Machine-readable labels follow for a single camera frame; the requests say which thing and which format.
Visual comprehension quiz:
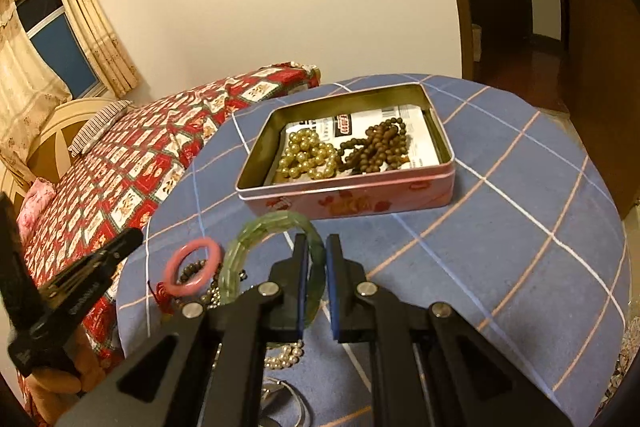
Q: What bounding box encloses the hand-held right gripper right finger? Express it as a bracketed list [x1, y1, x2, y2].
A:
[325, 233, 573, 427]

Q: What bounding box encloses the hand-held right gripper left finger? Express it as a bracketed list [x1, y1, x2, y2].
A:
[55, 233, 311, 427]

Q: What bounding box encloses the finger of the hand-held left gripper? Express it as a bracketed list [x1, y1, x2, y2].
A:
[39, 228, 145, 315]

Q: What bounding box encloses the pearl bracelet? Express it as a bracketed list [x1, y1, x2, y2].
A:
[262, 339, 306, 370]

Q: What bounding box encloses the green jade segment bracelet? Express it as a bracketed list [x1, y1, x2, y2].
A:
[222, 213, 328, 325]

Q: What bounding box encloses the pink bangle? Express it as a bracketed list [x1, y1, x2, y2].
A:
[165, 238, 222, 298]

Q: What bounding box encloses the pink floral tin box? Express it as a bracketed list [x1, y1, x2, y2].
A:
[236, 83, 456, 220]

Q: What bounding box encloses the metallic dark bead bracelet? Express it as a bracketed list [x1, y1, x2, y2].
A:
[200, 268, 248, 308]

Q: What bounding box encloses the grey stone bead bracelet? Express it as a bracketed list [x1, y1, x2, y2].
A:
[180, 259, 208, 284]

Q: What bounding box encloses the silver wristwatch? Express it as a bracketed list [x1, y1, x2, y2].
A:
[260, 379, 313, 427]

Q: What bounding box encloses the person's left hand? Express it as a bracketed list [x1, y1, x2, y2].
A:
[20, 332, 107, 395]

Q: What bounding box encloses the red tassel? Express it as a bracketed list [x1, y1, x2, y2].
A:
[149, 281, 177, 324]

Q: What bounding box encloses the pink cloth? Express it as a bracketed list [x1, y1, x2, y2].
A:
[16, 179, 57, 243]

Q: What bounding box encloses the red printed bedspread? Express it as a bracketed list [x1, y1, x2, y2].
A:
[20, 63, 321, 408]

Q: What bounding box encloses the striped pillow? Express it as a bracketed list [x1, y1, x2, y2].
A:
[67, 101, 135, 158]

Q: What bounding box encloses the cream wooden headboard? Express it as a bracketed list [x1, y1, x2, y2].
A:
[0, 96, 118, 208]

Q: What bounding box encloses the printed paper leaflet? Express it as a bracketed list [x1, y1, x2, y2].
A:
[272, 104, 442, 185]

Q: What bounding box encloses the blue checked tablecloth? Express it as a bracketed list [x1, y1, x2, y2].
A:
[116, 73, 628, 427]

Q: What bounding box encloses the beige embroidered curtain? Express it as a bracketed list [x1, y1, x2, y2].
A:
[0, 0, 73, 168]
[50, 0, 141, 98]

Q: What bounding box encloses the window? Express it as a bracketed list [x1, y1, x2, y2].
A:
[15, 0, 101, 100]

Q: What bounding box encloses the brown wooden door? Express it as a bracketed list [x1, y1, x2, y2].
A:
[550, 0, 640, 218]

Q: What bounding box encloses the yellow-green bead bracelet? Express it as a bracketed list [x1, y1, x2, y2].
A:
[274, 129, 340, 182]

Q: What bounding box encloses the brown wooden bead necklace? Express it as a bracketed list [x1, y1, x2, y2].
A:
[337, 117, 412, 175]

